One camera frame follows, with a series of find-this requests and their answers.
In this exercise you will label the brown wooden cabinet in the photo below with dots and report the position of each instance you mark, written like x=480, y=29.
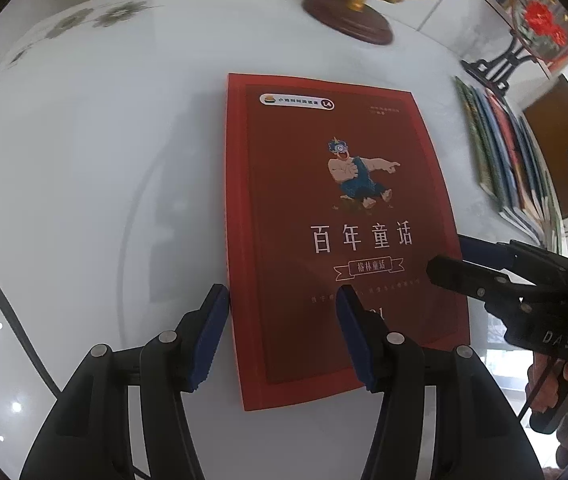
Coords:
x=563, y=115

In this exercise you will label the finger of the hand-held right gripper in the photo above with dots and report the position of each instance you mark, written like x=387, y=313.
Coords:
x=478, y=250
x=463, y=280

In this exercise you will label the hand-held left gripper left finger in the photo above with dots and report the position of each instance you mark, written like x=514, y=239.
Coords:
x=209, y=340

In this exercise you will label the round embroidered flower fan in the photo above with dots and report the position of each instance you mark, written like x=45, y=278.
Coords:
x=543, y=22

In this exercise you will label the black carved fan stand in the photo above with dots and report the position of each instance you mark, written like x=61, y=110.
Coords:
x=493, y=67

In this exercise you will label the red cartoon giant cover book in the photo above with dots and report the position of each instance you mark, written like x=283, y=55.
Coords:
x=314, y=185

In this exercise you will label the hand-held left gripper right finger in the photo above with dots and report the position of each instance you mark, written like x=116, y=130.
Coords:
x=358, y=345

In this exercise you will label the fanned row of thin books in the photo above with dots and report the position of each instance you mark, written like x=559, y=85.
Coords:
x=503, y=150

